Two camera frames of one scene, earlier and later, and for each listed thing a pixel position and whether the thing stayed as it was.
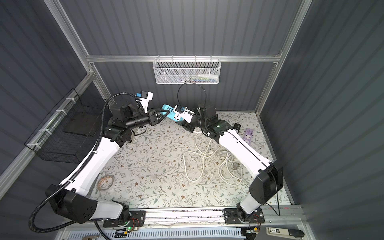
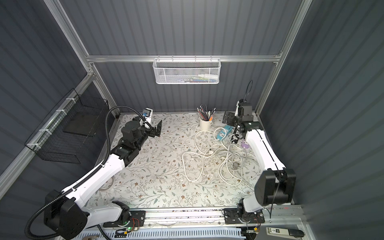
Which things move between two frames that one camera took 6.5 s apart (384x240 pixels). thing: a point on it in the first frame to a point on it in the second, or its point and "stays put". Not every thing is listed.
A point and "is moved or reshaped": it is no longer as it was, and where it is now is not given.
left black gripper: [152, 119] to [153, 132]
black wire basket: [70, 132] stays put
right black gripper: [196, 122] to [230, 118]
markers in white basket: [201, 78] stays put
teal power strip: [171, 115] is moved or reshaped
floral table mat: [172, 165] stays put
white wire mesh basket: [186, 70] stays put
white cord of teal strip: [204, 154] is moved or reshaped
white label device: [283, 232] stays put
